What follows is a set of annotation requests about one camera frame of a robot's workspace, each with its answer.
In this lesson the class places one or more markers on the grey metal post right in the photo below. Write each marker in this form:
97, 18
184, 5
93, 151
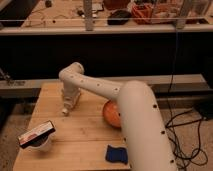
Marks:
184, 11

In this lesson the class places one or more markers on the black red box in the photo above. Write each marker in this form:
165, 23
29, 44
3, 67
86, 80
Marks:
37, 135

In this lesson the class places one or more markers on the orange ceramic bowl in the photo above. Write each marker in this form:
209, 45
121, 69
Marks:
110, 114

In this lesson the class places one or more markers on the orange crate on shelf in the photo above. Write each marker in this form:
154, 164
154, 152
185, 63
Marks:
142, 14

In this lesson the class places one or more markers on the blue cloth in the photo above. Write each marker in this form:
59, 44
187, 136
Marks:
116, 154

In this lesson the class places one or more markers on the white plastic bottle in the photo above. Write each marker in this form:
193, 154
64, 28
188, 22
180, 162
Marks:
68, 105

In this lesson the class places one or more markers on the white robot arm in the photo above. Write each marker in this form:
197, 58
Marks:
148, 145

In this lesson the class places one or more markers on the clear plastic cup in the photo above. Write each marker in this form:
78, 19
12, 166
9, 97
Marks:
43, 145

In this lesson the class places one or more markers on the black object on shelf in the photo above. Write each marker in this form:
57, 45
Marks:
119, 17

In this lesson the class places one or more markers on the grey metal post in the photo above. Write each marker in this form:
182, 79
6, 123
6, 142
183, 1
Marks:
87, 5
184, 11

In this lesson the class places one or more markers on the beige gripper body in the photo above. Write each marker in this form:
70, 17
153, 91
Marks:
71, 92

